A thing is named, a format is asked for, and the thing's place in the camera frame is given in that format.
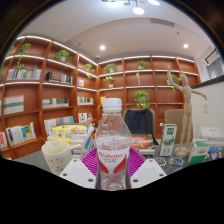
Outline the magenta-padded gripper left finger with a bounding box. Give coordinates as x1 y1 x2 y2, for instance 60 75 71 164
59 147 101 190

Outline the orange wooden shelf unit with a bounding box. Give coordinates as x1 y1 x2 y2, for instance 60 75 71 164
0 34 201 159

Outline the dark chair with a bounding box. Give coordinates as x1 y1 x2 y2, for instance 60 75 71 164
123 108 157 136

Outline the wooden artist mannequin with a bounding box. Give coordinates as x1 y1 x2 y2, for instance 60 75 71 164
166 65 208 159

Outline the branched ceiling lamp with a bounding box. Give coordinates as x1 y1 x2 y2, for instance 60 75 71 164
101 0 162 16

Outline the clear plastic water bottle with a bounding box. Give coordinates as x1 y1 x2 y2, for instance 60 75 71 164
95 97 132 192

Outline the small green white box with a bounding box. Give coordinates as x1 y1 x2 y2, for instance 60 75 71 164
187 138 211 166

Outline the tall green white carton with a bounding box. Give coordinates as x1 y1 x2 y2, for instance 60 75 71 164
158 123 178 157

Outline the white printed paper cup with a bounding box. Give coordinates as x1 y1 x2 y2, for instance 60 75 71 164
41 140 83 176

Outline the white book stack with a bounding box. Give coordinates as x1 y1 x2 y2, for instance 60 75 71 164
199 126 224 159

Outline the small round sticker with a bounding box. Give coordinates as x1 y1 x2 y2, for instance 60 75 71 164
154 156 167 167
168 156 184 168

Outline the ceiling air vent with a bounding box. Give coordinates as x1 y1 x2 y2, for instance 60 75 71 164
149 17 175 28

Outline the black ceiling track rail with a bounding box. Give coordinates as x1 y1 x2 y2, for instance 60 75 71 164
204 48 221 66

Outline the colourful book stack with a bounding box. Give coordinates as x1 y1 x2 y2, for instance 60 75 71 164
46 122 96 156

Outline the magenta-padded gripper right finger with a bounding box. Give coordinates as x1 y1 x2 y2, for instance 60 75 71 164
127 147 168 190

